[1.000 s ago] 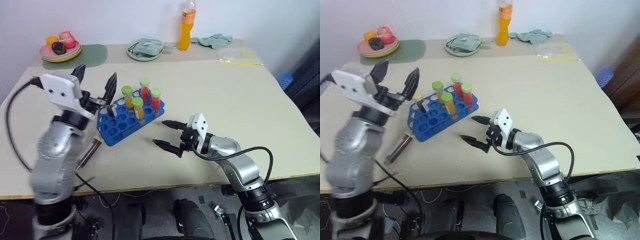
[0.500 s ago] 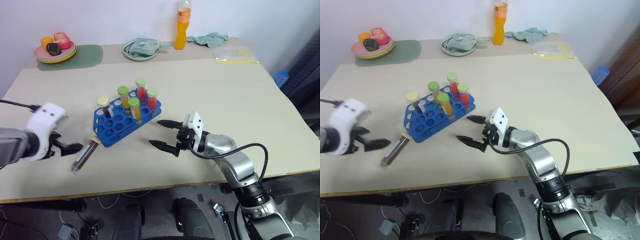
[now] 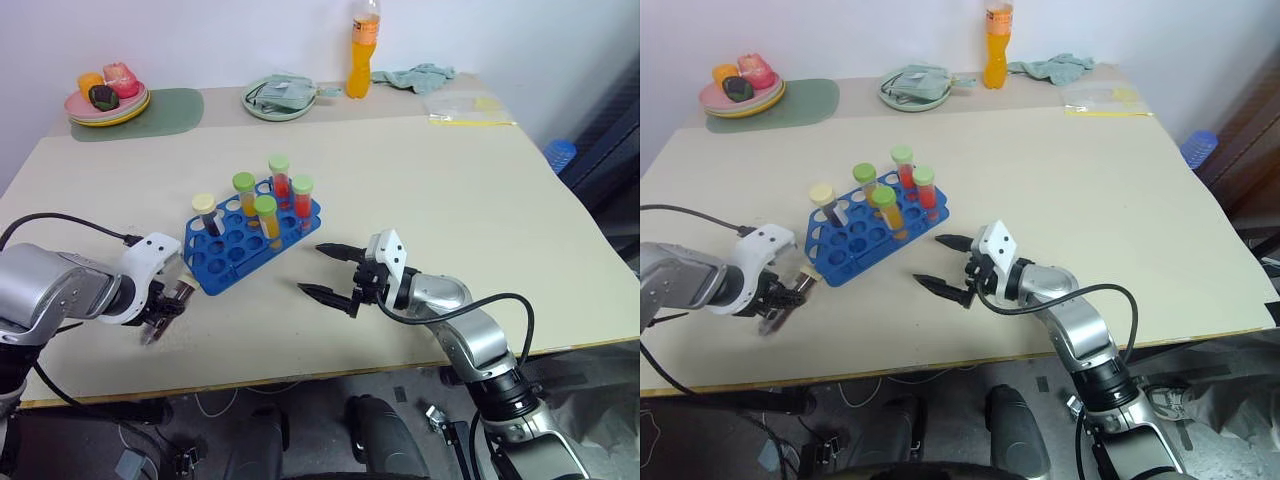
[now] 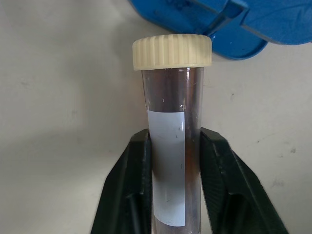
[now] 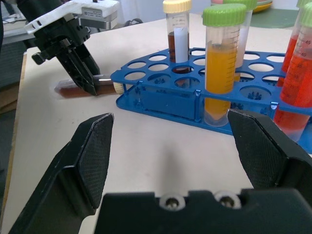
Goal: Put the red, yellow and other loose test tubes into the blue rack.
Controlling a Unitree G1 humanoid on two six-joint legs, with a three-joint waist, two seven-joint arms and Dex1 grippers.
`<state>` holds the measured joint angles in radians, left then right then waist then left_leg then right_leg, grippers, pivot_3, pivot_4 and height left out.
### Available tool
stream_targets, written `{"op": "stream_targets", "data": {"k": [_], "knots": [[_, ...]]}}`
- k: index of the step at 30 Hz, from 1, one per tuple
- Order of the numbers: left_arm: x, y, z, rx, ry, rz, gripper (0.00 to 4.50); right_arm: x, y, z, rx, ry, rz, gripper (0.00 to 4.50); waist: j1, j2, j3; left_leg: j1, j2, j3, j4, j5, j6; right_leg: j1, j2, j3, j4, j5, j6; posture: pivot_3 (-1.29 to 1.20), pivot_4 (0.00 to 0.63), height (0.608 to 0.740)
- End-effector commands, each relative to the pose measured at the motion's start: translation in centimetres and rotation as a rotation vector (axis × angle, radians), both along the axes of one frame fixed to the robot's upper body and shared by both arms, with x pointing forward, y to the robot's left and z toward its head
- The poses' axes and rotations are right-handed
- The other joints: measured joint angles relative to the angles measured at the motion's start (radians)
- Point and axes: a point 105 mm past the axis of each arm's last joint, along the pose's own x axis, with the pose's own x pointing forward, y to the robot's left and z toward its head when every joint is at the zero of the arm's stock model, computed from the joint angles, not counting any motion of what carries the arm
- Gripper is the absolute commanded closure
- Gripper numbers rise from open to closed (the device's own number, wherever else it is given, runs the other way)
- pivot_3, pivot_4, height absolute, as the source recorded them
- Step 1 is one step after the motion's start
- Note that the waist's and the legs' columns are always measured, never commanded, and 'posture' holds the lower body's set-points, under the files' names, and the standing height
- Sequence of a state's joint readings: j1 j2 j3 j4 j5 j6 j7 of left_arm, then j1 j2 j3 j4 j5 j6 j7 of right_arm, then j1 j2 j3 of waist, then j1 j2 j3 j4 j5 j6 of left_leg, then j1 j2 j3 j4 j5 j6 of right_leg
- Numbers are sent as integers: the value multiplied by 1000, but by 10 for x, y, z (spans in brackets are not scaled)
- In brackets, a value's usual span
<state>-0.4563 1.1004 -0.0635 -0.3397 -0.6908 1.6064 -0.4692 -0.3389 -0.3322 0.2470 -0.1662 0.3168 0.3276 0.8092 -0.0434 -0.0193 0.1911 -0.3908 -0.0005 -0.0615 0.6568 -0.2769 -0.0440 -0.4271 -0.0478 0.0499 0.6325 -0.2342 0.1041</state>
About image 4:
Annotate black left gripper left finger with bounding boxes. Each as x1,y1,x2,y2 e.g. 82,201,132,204
89,129,155,234

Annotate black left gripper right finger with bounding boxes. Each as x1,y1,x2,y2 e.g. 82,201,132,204
198,129,292,234

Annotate cream-capped clear test tube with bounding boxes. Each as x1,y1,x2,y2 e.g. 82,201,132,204
132,34,212,234

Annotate blue test tube rack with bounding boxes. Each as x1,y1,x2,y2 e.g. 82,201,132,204
127,0,312,60

